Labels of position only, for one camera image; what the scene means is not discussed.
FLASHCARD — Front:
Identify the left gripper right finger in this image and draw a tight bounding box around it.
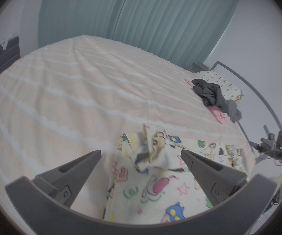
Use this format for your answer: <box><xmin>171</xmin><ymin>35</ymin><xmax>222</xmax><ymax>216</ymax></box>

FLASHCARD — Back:
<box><xmin>180</xmin><ymin>149</ymin><xmax>248</xmax><ymax>208</ymax></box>

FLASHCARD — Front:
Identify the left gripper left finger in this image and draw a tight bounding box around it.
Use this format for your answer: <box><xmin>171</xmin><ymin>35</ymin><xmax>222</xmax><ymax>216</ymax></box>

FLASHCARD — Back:
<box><xmin>34</xmin><ymin>150</ymin><xmax>102</xmax><ymax>208</ymax></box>

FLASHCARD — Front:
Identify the pink garment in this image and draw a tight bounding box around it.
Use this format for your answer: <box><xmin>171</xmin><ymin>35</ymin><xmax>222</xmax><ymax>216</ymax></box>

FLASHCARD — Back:
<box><xmin>185</xmin><ymin>78</ymin><xmax>227</xmax><ymax>124</ymax></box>

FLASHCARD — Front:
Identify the white printed pyjama top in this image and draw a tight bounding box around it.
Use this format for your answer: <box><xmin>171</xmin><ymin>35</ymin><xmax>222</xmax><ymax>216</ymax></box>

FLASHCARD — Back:
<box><xmin>103</xmin><ymin>124</ymin><xmax>247</xmax><ymax>225</ymax></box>

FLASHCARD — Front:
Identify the grey bedside table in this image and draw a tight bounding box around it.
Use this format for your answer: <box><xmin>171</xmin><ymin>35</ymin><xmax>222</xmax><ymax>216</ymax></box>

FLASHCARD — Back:
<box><xmin>181</xmin><ymin>62</ymin><xmax>210</xmax><ymax>74</ymax></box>

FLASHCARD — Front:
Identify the black garment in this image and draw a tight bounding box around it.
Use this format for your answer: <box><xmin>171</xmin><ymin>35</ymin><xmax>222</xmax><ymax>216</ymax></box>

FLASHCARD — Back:
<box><xmin>192</xmin><ymin>78</ymin><xmax>227</xmax><ymax>107</ymax></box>

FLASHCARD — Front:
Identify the bed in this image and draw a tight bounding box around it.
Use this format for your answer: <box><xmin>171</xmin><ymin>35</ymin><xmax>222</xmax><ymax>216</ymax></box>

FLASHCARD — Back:
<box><xmin>0</xmin><ymin>34</ymin><xmax>282</xmax><ymax>225</ymax></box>

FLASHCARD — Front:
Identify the white printed pillow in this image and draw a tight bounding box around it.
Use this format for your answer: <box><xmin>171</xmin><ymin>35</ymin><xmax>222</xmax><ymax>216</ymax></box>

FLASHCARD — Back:
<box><xmin>196</xmin><ymin>70</ymin><xmax>244</xmax><ymax>101</ymax></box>

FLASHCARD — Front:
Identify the white cloth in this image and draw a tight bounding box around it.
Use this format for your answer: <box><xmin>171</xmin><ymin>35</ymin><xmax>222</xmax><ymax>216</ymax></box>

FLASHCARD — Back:
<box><xmin>0</xmin><ymin>34</ymin><xmax>13</xmax><ymax>51</ymax></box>

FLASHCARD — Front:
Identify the grey garment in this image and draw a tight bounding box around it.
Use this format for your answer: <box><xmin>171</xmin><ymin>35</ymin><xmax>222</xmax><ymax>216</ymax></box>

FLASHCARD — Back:
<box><xmin>225</xmin><ymin>99</ymin><xmax>242</xmax><ymax>123</ymax></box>

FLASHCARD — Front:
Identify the blue-green curtain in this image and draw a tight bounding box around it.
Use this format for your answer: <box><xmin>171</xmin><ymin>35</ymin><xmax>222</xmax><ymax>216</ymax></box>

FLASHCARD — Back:
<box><xmin>38</xmin><ymin>0</ymin><xmax>242</xmax><ymax>69</ymax></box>

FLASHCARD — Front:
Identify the dark grey chest of drawers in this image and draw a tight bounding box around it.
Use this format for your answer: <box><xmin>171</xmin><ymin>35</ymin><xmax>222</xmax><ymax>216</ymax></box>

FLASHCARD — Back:
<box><xmin>0</xmin><ymin>34</ymin><xmax>21</xmax><ymax>90</ymax></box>

